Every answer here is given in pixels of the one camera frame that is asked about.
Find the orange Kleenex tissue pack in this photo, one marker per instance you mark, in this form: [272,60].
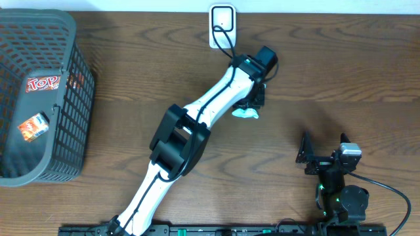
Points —
[33,127]

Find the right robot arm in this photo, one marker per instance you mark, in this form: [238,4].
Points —
[342,204]

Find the grey plastic mesh basket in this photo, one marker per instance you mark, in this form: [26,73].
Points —
[39,43]

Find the white barcode scanner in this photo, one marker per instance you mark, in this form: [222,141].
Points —
[223,15]

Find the mint green wipes pack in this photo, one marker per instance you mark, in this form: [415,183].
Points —
[246,113]

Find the red Top snack packet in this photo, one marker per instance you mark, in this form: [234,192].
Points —
[34,84]

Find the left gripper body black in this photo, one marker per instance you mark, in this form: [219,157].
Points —
[257,97]

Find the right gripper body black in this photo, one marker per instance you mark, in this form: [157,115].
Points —
[320,164]

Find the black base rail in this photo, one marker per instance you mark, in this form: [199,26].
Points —
[288,229]

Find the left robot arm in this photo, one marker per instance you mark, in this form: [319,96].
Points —
[183,133]

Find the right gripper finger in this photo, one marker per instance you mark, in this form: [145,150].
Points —
[306,151]
[344,138]

